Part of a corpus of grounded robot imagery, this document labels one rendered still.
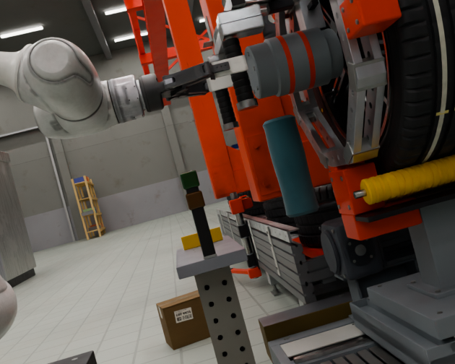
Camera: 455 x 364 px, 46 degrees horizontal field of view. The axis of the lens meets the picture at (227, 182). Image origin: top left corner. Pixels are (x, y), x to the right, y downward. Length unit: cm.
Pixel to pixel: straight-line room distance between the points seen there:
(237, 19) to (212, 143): 262
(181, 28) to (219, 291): 265
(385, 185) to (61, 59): 71
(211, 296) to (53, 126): 66
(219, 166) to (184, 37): 92
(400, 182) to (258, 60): 42
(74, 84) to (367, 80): 55
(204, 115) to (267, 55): 249
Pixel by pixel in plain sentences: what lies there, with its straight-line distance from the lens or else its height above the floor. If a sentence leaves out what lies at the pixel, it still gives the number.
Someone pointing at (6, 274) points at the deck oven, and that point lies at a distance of 765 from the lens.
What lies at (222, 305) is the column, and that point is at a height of 29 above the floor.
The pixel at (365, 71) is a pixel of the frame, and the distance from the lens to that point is 109.
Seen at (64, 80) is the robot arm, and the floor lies 84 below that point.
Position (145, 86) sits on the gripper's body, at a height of 84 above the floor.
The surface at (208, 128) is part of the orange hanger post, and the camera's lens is 372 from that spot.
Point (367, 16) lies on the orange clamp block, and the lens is 102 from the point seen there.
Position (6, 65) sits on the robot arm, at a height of 90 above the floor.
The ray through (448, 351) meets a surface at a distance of 126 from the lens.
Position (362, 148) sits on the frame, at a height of 61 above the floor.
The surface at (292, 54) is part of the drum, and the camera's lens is 127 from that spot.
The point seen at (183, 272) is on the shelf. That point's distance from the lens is 127.
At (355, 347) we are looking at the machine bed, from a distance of 162.
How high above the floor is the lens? 61
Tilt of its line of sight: level
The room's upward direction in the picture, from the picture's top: 15 degrees counter-clockwise
